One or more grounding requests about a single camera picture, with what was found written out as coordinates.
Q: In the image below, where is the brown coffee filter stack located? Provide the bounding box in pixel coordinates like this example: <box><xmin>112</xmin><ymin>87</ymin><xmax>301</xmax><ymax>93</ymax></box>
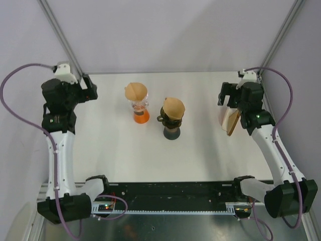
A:
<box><xmin>219</xmin><ymin>106</ymin><xmax>240</xmax><ymax>136</ymax></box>

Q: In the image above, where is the single brown coffee filter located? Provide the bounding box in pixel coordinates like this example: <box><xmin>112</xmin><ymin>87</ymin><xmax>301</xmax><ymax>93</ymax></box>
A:
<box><xmin>124</xmin><ymin>82</ymin><xmax>147</xmax><ymax>101</ymax></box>

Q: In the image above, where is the dark green dripper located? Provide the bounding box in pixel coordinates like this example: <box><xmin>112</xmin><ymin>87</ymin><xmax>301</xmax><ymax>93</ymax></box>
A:
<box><xmin>156</xmin><ymin>107</ymin><xmax>183</xmax><ymax>129</ymax></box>

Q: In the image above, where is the clear glass dripper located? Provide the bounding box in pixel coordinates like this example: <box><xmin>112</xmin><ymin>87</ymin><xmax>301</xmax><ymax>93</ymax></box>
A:
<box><xmin>129</xmin><ymin>95</ymin><xmax>149</xmax><ymax>115</ymax></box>

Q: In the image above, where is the orange glass flask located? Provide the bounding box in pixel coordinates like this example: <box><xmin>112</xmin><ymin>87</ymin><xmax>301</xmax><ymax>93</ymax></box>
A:
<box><xmin>133</xmin><ymin>109</ymin><xmax>150</xmax><ymax>124</ymax></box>

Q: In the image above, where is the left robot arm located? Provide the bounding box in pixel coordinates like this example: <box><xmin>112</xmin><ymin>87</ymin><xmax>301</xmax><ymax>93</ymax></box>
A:
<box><xmin>37</xmin><ymin>75</ymin><xmax>111</xmax><ymax>224</ymax></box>

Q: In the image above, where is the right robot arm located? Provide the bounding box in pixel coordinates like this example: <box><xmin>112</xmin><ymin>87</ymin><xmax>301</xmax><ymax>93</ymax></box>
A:
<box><xmin>218</xmin><ymin>82</ymin><xmax>318</xmax><ymax>218</ymax></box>

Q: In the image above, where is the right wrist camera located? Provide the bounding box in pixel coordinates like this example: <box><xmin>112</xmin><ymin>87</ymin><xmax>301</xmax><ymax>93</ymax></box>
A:
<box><xmin>236</xmin><ymin>69</ymin><xmax>257</xmax><ymax>89</ymax></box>

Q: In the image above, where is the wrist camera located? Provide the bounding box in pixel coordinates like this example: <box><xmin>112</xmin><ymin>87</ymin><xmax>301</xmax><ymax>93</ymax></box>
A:
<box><xmin>236</xmin><ymin>69</ymin><xmax>257</xmax><ymax>89</ymax></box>
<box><xmin>53</xmin><ymin>62</ymin><xmax>78</xmax><ymax>84</ymax></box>

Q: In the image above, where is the left aluminium frame post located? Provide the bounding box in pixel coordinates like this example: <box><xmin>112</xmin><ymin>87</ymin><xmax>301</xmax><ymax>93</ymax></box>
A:
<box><xmin>37</xmin><ymin>0</ymin><xmax>83</xmax><ymax>76</ymax></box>

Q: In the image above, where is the aluminium frame post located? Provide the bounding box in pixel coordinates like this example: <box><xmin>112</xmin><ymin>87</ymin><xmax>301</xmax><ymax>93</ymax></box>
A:
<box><xmin>260</xmin><ymin>0</ymin><xmax>306</xmax><ymax>67</ymax></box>
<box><xmin>37</xmin><ymin>0</ymin><xmax>83</xmax><ymax>76</ymax></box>

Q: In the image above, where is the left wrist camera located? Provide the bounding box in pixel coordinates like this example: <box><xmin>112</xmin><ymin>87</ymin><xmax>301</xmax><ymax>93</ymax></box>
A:
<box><xmin>53</xmin><ymin>62</ymin><xmax>78</xmax><ymax>84</ymax></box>

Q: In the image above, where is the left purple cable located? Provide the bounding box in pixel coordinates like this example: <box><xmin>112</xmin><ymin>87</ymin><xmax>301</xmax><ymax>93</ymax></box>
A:
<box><xmin>0</xmin><ymin>63</ymin><xmax>128</xmax><ymax>239</ymax></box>

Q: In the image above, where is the right aluminium frame post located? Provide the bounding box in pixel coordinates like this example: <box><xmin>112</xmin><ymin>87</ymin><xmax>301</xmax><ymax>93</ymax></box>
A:
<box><xmin>260</xmin><ymin>0</ymin><xmax>306</xmax><ymax>67</ymax></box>

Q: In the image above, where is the aluminium rail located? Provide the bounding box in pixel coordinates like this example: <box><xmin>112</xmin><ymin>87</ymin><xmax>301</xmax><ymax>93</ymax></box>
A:
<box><xmin>37</xmin><ymin>183</ymin><xmax>48</xmax><ymax>203</ymax></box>

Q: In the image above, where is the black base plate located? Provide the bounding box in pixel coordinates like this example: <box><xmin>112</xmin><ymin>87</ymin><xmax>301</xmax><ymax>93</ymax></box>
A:
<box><xmin>92</xmin><ymin>181</ymin><xmax>253</xmax><ymax>214</ymax></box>

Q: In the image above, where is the grey cable duct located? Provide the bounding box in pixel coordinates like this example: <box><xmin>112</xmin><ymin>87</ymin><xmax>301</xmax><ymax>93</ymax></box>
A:
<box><xmin>91</xmin><ymin>202</ymin><xmax>251</xmax><ymax>215</ymax></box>

